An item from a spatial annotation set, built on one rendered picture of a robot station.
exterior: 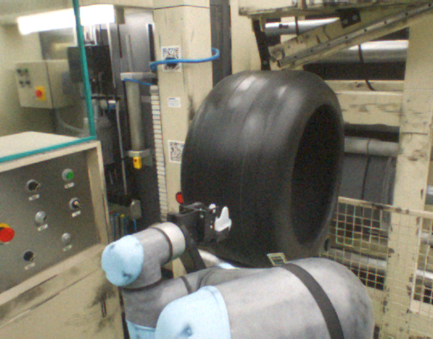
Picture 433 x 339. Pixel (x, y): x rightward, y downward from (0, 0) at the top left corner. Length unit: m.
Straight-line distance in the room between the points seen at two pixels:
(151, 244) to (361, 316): 0.42
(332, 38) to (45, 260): 1.15
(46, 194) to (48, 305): 0.33
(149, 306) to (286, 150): 0.46
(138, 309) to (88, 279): 0.68
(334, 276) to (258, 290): 0.08
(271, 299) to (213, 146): 0.64
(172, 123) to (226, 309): 0.97
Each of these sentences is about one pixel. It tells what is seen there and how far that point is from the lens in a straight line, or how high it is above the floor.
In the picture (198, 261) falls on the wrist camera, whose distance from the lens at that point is 0.86.
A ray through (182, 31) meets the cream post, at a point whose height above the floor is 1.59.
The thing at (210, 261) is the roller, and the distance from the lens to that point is 1.24.
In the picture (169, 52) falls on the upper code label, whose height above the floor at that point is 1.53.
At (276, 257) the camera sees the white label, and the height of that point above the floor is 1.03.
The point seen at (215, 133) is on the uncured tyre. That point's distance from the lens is 0.97.
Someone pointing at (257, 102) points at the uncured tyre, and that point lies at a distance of 0.97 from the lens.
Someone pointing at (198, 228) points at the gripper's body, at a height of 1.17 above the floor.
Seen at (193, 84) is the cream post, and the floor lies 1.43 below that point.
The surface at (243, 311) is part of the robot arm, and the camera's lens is 0.35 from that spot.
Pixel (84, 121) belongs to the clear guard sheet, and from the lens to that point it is 1.30.
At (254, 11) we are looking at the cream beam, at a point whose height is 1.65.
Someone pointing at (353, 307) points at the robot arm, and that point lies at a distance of 0.40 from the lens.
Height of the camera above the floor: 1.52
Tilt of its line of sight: 16 degrees down
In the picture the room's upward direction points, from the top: 2 degrees counter-clockwise
